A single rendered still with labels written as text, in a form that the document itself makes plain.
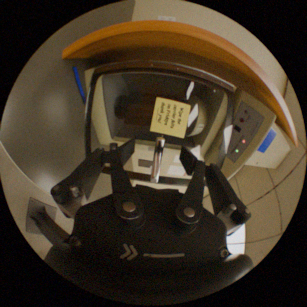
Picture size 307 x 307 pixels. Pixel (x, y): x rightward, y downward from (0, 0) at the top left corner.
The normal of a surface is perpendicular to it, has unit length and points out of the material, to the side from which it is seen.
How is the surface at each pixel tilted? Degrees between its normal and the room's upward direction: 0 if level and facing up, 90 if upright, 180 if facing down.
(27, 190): 0
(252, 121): 135
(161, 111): 90
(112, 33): 90
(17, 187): 0
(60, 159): 0
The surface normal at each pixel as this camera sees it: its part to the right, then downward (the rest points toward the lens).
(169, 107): -0.07, 0.29
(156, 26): -0.12, 0.71
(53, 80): 0.99, 0.14
